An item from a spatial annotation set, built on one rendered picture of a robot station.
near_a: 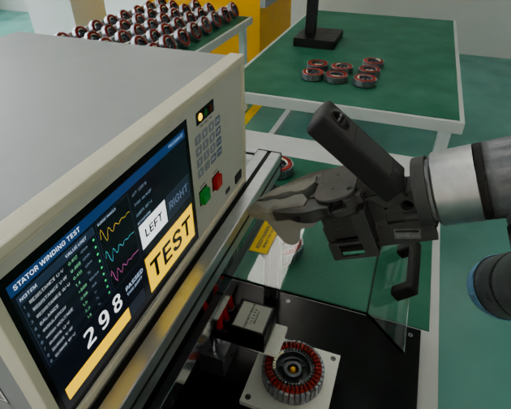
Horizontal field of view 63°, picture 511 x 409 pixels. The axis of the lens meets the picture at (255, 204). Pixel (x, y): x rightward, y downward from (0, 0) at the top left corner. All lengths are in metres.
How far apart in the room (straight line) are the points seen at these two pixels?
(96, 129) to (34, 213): 0.13
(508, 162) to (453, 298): 1.78
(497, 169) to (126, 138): 0.33
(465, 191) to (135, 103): 0.33
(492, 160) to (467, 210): 0.05
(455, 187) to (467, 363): 1.58
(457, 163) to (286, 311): 0.60
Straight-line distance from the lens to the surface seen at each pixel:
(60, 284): 0.35
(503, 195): 0.43
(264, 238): 0.65
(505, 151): 0.43
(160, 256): 0.48
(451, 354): 1.97
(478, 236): 2.59
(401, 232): 0.47
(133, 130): 0.41
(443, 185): 0.42
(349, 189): 0.45
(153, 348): 0.47
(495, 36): 5.72
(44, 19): 4.57
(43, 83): 0.56
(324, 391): 0.83
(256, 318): 0.73
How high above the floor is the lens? 1.49
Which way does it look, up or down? 36 degrees down
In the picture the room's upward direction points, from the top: straight up
